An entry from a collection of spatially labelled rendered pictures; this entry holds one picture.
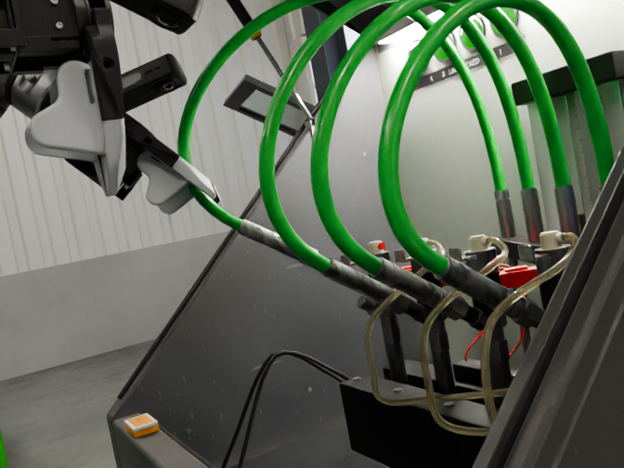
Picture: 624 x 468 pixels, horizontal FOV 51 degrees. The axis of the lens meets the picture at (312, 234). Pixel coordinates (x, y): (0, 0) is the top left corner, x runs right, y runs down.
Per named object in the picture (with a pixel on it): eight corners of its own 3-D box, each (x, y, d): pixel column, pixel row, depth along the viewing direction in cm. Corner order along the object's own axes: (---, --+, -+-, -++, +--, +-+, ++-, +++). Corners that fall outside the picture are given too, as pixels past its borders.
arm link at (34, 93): (70, 71, 80) (40, 42, 72) (98, 92, 79) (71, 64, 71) (31, 120, 79) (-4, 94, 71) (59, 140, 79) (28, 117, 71)
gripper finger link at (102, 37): (89, 129, 46) (65, 7, 46) (114, 126, 47) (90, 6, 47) (103, 116, 42) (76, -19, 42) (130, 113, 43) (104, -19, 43)
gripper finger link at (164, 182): (188, 231, 71) (126, 186, 73) (222, 188, 72) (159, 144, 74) (180, 225, 68) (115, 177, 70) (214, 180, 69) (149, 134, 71)
